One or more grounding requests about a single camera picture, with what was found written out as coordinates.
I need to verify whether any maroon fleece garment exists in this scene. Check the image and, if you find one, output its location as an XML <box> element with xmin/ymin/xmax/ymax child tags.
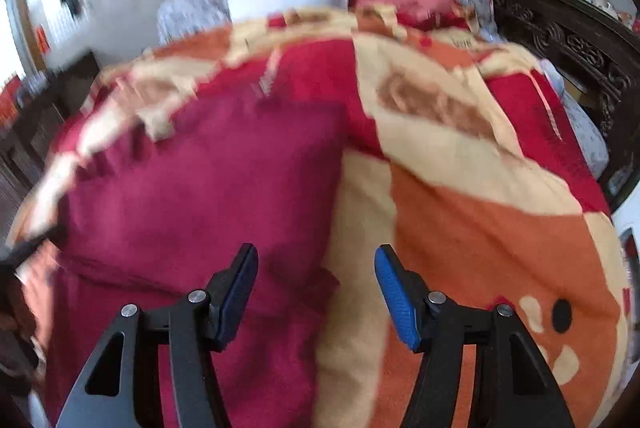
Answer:
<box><xmin>44</xmin><ymin>95</ymin><xmax>346</xmax><ymax>427</ymax></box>

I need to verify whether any orange red cream blanket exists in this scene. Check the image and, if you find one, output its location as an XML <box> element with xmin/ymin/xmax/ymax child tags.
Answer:
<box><xmin>11</xmin><ymin>7</ymin><xmax>630</xmax><ymax>427</ymax></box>

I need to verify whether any dark wooden side table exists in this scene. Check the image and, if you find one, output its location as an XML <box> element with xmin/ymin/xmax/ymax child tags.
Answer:
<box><xmin>1</xmin><ymin>49</ymin><xmax>100</xmax><ymax>240</ymax></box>

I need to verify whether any red pillow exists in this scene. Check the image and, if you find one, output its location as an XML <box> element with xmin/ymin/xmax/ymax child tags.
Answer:
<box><xmin>349</xmin><ymin>0</ymin><xmax>478</xmax><ymax>32</ymax></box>

